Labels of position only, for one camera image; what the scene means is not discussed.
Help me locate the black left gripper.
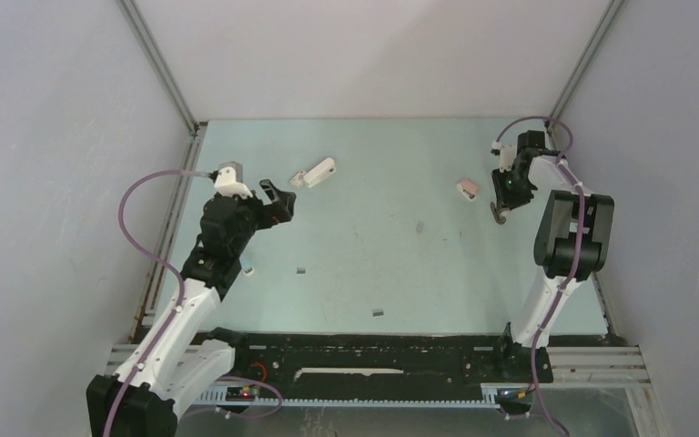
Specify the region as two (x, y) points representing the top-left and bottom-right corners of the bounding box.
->
(228, 179), (294, 256)

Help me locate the aluminium frame rail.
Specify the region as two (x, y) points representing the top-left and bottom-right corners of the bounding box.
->
(102, 343), (653, 412)

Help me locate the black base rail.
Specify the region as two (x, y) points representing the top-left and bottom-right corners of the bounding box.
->
(204, 328), (552, 402)

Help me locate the pink stapler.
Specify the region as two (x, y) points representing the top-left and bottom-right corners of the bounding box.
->
(456, 178), (480, 202)

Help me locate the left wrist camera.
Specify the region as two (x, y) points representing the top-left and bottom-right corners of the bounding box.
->
(213, 161), (253, 199)

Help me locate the small white staple box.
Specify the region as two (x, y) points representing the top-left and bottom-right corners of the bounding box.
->
(289, 170), (306, 188)

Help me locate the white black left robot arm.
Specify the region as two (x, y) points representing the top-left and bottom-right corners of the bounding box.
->
(86, 179), (297, 436)

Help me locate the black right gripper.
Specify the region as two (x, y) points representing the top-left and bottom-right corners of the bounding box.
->
(491, 165), (534, 213)

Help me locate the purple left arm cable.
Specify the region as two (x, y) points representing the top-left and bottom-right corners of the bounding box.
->
(102, 169), (221, 437)

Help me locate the beige stapler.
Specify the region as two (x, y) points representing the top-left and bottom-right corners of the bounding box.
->
(490, 202), (510, 225)

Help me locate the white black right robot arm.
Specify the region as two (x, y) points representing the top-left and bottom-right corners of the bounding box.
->
(491, 130), (615, 381)

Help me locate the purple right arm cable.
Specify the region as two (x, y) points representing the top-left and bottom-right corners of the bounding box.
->
(493, 116), (589, 437)

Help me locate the white stapler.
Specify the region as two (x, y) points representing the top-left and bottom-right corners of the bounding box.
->
(302, 158), (336, 188)

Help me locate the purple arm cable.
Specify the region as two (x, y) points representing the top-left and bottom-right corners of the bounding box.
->
(493, 116), (589, 437)
(102, 169), (221, 437)

